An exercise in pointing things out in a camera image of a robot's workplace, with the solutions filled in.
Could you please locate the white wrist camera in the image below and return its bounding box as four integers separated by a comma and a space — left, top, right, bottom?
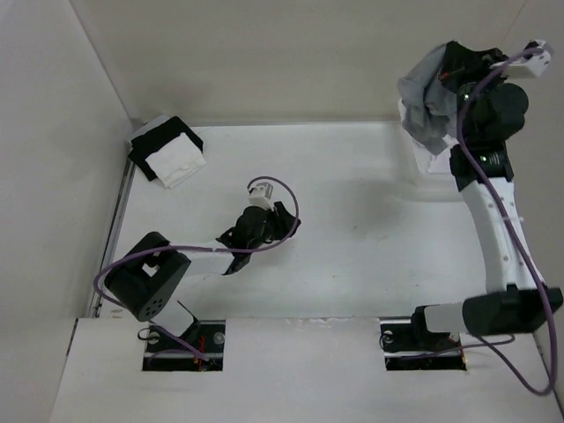
501, 40, 554, 79
248, 182, 274, 210

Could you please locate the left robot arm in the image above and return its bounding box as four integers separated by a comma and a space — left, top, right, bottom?
104, 202, 301, 352

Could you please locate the white plastic basket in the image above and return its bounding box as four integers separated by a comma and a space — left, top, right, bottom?
397, 100, 463, 203

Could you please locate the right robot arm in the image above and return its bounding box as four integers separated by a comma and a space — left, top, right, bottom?
408, 40, 563, 349

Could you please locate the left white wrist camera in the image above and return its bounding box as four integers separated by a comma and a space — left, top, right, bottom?
248, 182, 274, 210

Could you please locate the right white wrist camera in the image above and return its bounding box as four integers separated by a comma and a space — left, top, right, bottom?
501, 40, 554, 79

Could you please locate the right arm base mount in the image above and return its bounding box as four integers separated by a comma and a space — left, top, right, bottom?
379, 318, 466, 371

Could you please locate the folded black tank top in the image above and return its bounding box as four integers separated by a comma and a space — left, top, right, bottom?
128, 115, 204, 183

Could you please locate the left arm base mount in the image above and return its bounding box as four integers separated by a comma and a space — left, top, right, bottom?
141, 319, 226, 372

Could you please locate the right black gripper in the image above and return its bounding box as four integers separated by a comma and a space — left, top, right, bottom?
439, 40, 516, 145

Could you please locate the grey tank top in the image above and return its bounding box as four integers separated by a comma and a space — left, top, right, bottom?
397, 44, 457, 155

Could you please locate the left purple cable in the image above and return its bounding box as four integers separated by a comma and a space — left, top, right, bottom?
94, 175, 301, 367

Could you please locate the folded white tank top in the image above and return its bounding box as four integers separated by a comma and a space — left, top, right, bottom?
146, 132, 206, 189

